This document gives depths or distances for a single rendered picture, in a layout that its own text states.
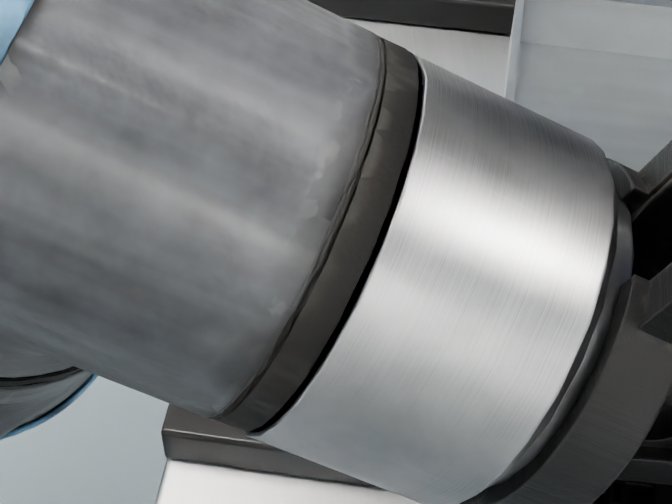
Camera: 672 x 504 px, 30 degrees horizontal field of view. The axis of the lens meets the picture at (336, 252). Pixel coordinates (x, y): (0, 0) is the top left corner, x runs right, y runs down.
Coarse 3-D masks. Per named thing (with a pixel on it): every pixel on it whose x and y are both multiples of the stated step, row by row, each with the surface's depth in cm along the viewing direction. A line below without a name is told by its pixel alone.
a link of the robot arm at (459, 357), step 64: (448, 128) 20; (512, 128) 21; (448, 192) 20; (512, 192) 20; (576, 192) 21; (384, 256) 19; (448, 256) 19; (512, 256) 20; (576, 256) 20; (384, 320) 19; (448, 320) 20; (512, 320) 20; (576, 320) 20; (320, 384) 20; (384, 384) 20; (448, 384) 20; (512, 384) 20; (576, 384) 21; (320, 448) 21; (384, 448) 21; (448, 448) 21; (512, 448) 21
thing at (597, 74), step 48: (528, 0) 65; (576, 0) 64; (624, 0) 64; (528, 48) 66; (576, 48) 66; (624, 48) 66; (528, 96) 64; (576, 96) 64; (624, 96) 64; (624, 144) 62
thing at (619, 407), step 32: (608, 160) 24; (640, 192) 22; (640, 224) 23; (640, 256) 23; (640, 288) 21; (640, 320) 21; (608, 352) 21; (640, 352) 21; (608, 384) 20; (640, 384) 21; (576, 416) 21; (608, 416) 21; (640, 416) 21; (544, 448) 21; (576, 448) 21; (608, 448) 21; (640, 448) 24; (512, 480) 22; (544, 480) 21; (576, 480) 21; (608, 480) 21; (640, 480) 24
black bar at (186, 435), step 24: (168, 408) 49; (168, 432) 49; (192, 432) 49; (216, 432) 49; (240, 432) 49; (168, 456) 50; (192, 456) 50; (216, 456) 49; (240, 456) 49; (264, 456) 49; (288, 456) 48; (336, 480) 49; (360, 480) 49
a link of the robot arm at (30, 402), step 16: (0, 384) 25; (16, 384) 25; (32, 384) 26; (48, 384) 26; (64, 384) 27; (80, 384) 30; (0, 400) 27; (16, 400) 27; (32, 400) 28; (48, 400) 29; (64, 400) 33; (0, 416) 28; (16, 416) 29; (32, 416) 30; (48, 416) 32; (0, 432) 29; (16, 432) 32
